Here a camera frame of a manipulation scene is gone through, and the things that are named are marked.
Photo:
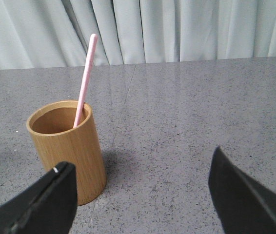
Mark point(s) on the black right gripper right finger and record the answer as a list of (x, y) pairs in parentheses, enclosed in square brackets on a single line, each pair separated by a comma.
[(243, 205)]

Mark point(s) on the bamboo wooden cup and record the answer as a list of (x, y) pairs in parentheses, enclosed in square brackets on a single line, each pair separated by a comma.
[(56, 139)]

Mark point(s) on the pink chopstick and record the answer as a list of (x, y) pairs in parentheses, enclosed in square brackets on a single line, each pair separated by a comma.
[(85, 78)]

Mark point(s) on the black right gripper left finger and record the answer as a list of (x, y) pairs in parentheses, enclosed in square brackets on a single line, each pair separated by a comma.
[(47, 207)]

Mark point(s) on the pale grey curtain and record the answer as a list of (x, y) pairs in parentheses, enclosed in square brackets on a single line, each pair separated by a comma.
[(55, 33)]

